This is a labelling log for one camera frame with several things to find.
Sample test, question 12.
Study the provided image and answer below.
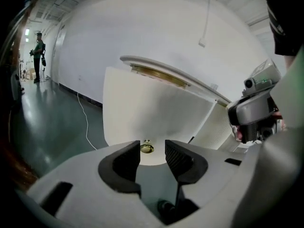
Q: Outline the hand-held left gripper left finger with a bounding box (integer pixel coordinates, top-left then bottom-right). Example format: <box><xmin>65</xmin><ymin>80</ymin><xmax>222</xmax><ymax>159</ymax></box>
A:
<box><xmin>98</xmin><ymin>140</ymin><xmax>143</xmax><ymax>198</ymax></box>

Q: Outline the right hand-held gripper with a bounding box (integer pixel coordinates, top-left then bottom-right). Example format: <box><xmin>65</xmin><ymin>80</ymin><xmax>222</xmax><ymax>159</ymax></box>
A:
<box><xmin>227</xmin><ymin>57</ymin><xmax>286</xmax><ymax>144</ymax></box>

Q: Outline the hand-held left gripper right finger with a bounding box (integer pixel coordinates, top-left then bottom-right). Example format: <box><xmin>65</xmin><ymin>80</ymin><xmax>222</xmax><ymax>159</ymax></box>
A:
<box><xmin>164</xmin><ymin>139</ymin><xmax>209</xmax><ymax>185</ymax></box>

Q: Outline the white round table base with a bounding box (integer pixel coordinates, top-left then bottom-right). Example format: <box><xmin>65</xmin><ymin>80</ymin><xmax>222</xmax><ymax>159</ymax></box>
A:
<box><xmin>102</xmin><ymin>66</ymin><xmax>215</xmax><ymax>166</ymax></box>

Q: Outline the person's right hand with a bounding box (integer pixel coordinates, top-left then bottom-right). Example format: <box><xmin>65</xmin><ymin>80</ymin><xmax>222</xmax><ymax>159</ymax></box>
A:
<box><xmin>233</xmin><ymin>125</ymin><xmax>243</xmax><ymax>143</ymax></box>

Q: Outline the white round table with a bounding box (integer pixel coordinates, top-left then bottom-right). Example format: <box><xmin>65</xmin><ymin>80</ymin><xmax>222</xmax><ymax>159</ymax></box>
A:
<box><xmin>119</xmin><ymin>55</ymin><xmax>233</xmax><ymax>105</ymax></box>

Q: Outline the person's black shirt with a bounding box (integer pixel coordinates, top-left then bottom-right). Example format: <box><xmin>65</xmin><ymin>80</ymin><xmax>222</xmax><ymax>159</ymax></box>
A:
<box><xmin>264</xmin><ymin>0</ymin><xmax>304</xmax><ymax>57</ymax></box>

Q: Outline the white floor cable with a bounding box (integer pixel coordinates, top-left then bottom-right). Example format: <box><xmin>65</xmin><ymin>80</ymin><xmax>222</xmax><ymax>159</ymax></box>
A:
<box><xmin>76</xmin><ymin>91</ymin><xmax>98</xmax><ymax>151</ymax></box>

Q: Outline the white wall cable conduit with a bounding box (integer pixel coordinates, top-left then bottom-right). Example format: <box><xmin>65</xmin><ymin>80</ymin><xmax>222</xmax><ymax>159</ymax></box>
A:
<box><xmin>199</xmin><ymin>0</ymin><xmax>211</xmax><ymax>42</ymax></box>

